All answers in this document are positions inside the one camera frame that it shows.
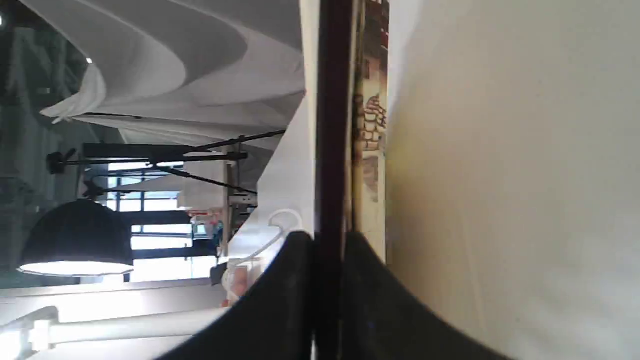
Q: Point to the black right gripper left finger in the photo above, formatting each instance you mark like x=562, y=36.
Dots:
x=271, y=321

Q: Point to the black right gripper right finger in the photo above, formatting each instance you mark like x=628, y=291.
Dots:
x=382, y=320

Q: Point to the folding paper fan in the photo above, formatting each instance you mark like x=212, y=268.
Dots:
x=346, y=45

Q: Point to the black pendant lamp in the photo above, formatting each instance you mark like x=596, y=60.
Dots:
x=78, y=239

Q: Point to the black light stand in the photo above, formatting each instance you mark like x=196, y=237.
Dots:
x=156, y=156

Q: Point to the white backdrop curtain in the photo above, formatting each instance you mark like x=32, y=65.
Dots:
x=184, y=71

